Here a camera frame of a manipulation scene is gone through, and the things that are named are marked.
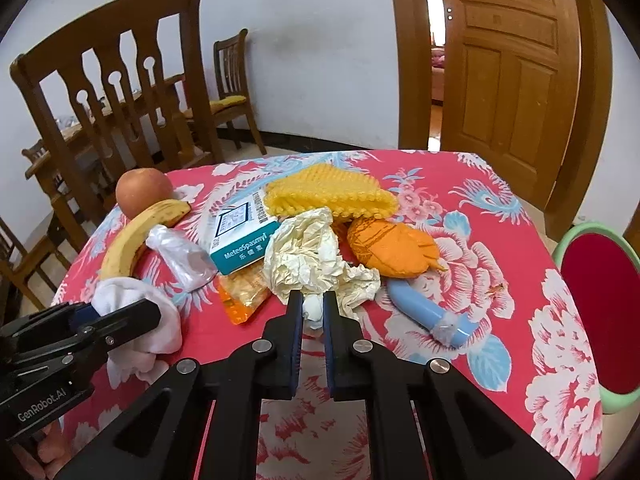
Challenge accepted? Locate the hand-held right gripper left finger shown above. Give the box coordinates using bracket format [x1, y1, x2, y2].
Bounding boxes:
[52, 290, 306, 480]

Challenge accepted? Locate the small white paper ball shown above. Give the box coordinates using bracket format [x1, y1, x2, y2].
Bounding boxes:
[302, 294, 326, 332]

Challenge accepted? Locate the pink bedding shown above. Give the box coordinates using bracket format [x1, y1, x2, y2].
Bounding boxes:
[431, 45, 447, 107]

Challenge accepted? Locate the green-rimmed red bin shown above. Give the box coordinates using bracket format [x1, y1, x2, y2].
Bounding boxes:
[554, 221, 640, 415]

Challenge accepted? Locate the large wooden chair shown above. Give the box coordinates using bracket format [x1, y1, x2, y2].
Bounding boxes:
[10, 0, 226, 226]

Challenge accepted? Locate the red floral tablecloth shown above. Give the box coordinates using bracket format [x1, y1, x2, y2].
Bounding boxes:
[50, 149, 608, 480]

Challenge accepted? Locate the crumpled cream paper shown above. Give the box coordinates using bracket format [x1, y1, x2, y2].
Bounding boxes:
[262, 206, 382, 318]

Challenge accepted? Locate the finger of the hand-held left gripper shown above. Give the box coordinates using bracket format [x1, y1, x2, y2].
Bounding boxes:
[70, 299, 162, 357]
[0, 304, 102, 357]

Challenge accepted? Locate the apple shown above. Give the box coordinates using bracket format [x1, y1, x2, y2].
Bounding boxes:
[116, 169, 174, 221]

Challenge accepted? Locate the clear plastic bag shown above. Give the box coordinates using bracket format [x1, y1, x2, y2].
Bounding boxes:
[146, 225, 219, 291]

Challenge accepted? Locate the orange snack wrapper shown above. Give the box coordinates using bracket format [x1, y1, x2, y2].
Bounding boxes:
[217, 265, 273, 325]

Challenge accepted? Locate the wooden chair with cushion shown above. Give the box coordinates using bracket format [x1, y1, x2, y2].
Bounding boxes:
[212, 28, 268, 156]

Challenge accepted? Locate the yellow knitted cloth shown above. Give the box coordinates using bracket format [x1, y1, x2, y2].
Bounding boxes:
[264, 162, 399, 223]

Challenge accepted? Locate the white paper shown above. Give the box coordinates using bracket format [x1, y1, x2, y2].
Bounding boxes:
[91, 276, 183, 386]

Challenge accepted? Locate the open wooden panel door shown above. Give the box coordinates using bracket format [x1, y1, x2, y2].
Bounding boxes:
[435, 0, 583, 201]

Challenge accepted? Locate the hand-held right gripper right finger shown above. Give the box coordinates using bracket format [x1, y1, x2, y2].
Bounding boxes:
[322, 291, 576, 480]

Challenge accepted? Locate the wooden door frame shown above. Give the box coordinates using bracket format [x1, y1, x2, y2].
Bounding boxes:
[387, 0, 613, 241]

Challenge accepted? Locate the yellow seat cushion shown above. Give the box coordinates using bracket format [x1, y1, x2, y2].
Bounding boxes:
[209, 94, 248, 111]

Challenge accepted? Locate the banana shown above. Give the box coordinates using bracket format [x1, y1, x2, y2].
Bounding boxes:
[100, 199, 192, 281]

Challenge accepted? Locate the teal and white medicine box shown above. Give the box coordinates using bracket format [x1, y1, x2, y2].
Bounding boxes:
[200, 191, 282, 277]

